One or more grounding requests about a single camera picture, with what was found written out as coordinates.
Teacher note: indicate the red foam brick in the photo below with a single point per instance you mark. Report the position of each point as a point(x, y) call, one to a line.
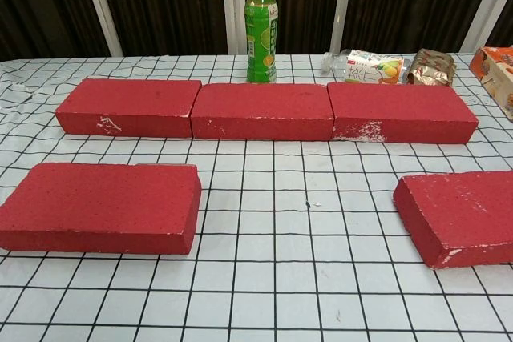
point(128, 105)
point(100, 206)
point(260, 109)
point(401, 109)

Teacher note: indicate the red brick white scuffed top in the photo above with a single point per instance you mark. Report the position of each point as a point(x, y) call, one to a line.
point(461, 214)

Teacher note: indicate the white snack packet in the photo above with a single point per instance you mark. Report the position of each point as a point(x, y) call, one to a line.
point(368, 67)

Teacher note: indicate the gold foil snack packet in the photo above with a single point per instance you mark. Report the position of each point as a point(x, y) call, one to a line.
point(431, 67)

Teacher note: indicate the orange biscuit box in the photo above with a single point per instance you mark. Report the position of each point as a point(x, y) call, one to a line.
point(497, 73)

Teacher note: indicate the green tea bottle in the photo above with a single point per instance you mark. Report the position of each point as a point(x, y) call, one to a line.
point(260, 37)

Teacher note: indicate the white double partition post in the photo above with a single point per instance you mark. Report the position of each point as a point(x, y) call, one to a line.
point(228, 5)

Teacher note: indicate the white black checkered tablecloth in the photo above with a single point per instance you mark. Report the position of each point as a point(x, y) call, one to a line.
point(256, 278)

